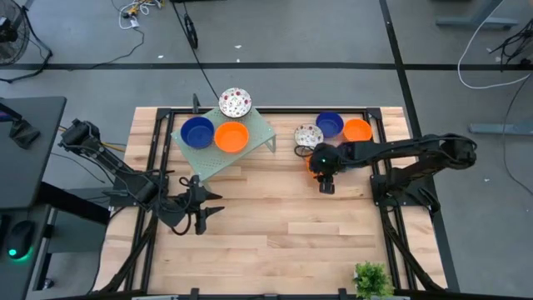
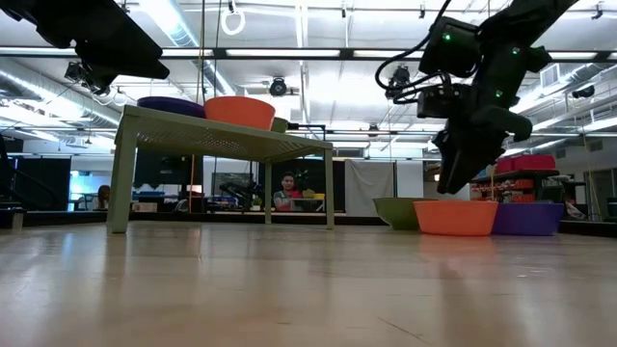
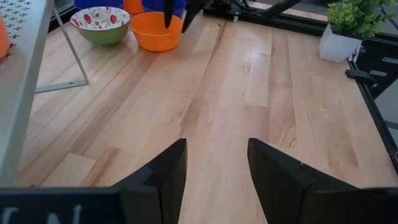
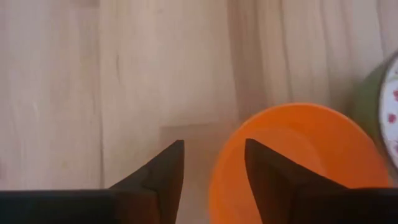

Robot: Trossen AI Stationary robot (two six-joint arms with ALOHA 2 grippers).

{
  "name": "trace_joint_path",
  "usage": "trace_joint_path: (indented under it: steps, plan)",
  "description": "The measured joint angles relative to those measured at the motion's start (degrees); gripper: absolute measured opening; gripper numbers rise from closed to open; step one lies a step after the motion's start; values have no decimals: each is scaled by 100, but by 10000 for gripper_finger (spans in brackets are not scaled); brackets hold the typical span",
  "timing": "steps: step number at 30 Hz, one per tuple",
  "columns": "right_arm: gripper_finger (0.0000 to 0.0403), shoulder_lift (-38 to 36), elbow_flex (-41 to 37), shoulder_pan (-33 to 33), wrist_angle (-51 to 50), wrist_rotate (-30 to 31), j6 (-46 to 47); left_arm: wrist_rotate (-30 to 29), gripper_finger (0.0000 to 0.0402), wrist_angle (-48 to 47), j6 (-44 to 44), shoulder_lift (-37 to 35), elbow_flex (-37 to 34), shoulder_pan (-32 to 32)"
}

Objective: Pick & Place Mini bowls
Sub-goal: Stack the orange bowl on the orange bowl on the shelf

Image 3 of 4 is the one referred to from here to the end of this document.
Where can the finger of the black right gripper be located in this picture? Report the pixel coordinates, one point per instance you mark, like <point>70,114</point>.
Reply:
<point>190,14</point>
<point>169,12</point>

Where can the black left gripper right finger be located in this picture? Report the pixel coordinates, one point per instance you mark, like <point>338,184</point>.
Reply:
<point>280,183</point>

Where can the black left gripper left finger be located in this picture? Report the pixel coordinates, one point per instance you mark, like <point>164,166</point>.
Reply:
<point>155,186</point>

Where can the orange plastic mini bowl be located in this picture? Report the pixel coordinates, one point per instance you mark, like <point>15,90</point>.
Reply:
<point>133,5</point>
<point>152,38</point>
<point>3,37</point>

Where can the green bowl with floral inside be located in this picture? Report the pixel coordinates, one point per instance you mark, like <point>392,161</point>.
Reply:
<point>102,35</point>

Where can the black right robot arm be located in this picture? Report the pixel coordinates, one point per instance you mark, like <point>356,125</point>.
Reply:
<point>230,3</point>

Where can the blue plastic mini bowl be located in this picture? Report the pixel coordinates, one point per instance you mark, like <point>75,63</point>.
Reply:
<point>96,3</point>
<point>150,6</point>

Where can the green plant in white pot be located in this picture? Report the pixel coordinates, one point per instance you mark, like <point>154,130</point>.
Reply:
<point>337,46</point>

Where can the pale green perforated metal shelf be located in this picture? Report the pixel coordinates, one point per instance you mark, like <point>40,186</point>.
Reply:
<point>25,62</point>

